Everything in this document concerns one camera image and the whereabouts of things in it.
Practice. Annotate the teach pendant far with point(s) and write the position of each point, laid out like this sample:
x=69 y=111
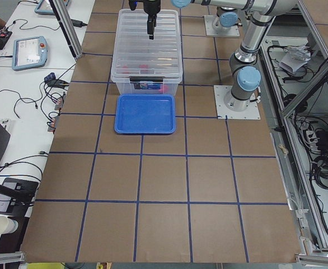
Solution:
x=44 y=8

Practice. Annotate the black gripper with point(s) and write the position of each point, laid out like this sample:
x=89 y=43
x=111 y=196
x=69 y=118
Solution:
x=151 y=7

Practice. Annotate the aluminium frame post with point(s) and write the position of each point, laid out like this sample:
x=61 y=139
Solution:
x=67 y=27

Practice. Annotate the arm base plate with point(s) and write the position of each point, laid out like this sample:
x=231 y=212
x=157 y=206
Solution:
x=229 y=108
x=213 y=28

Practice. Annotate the clear plastic storage box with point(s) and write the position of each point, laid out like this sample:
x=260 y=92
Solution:
x=147 y=73

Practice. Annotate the teach pendant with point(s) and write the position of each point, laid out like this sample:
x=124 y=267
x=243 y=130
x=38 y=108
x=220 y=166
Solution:
x=44 y=8
x=29 y=53

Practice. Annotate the black power adapter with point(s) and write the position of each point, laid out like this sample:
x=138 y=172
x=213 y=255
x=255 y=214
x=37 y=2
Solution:
x=78 y=23

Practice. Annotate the white paper cup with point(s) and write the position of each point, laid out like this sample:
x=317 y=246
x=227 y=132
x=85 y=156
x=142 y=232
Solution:
x=7 y=226

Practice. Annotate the teach pendant near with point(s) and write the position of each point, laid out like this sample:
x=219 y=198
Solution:
x=29 y=53

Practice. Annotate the blue plastic tray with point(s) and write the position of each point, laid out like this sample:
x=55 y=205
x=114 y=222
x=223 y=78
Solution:
x=145 y=114

